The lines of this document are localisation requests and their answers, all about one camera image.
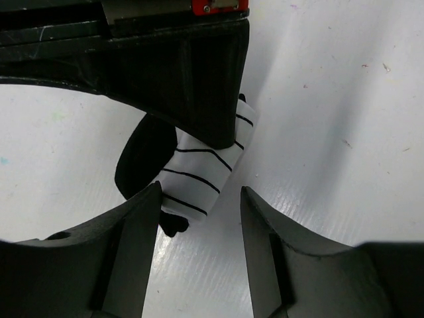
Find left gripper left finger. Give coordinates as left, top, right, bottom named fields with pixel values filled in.
left=1, top=183, right=162, bottom=317

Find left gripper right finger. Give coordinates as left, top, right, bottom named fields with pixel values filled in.
left=240, top=187, right=423, bottom=317

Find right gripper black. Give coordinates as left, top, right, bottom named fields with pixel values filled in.
left=1, top=1, right=250, bottom=96

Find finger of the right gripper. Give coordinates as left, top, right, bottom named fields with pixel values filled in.
left=99, top=42, right=247, bottom=149

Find white black striped sock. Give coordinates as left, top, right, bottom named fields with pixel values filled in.
left=115, top=94, right=256, bottom=237

